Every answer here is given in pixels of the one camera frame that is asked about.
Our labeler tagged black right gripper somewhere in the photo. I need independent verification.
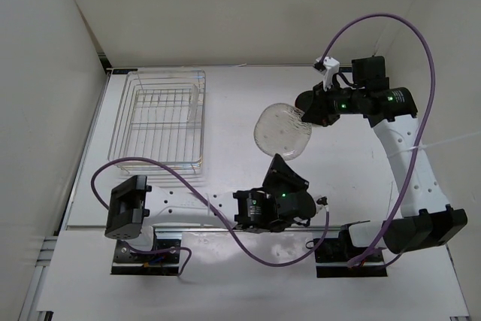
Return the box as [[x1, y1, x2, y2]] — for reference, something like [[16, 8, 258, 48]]
[[301, 79, 365, 127]]

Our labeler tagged clear textured glass plate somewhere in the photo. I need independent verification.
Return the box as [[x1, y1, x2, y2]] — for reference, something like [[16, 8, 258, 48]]
[[253, 103, 312, 161]]

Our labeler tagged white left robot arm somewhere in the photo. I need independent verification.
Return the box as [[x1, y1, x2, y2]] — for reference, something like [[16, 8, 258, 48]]
[[104, 154, 327, 261]]

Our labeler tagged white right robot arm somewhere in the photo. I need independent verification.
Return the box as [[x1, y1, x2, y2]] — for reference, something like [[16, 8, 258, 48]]
[[295, 56, 467, 261]]

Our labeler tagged black XDOF label sticker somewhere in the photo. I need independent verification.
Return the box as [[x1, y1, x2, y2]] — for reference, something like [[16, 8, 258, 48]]
[[112, 69, 128, 74]]

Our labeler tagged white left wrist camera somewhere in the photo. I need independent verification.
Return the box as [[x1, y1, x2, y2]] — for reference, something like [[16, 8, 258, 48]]
[[315, 196, 328, 213]]

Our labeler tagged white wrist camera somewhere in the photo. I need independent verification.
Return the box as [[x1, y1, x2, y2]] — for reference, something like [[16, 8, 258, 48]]
[[313, 56, 340, 91], [315, 196, 328, 213]]

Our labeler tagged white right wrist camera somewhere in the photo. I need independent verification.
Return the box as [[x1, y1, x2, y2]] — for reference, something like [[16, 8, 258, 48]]
[[313, 56, 340, 91]]

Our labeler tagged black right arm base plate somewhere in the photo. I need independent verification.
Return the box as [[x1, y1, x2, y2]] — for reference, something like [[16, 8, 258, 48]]
[[314, 230, 388, 278]]

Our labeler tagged white cable zip tie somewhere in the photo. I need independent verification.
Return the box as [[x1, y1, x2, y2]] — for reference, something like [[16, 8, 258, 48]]
[[389, 133, 476, 159]]

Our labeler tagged chrome wire dish rack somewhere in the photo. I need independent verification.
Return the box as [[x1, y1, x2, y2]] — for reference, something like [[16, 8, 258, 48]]
[[108, 68, 206, 175]]

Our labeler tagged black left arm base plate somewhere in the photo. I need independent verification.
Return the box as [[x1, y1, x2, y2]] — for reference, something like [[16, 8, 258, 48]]
[[110, 238, 181, 277]]

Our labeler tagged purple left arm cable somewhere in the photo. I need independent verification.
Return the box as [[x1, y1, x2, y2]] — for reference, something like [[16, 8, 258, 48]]
[[92, 158, 331, 276]]

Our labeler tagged aluminium table edge rail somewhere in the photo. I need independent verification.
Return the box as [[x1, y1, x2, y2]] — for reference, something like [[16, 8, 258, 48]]
[[65, 226, 324, 232]]

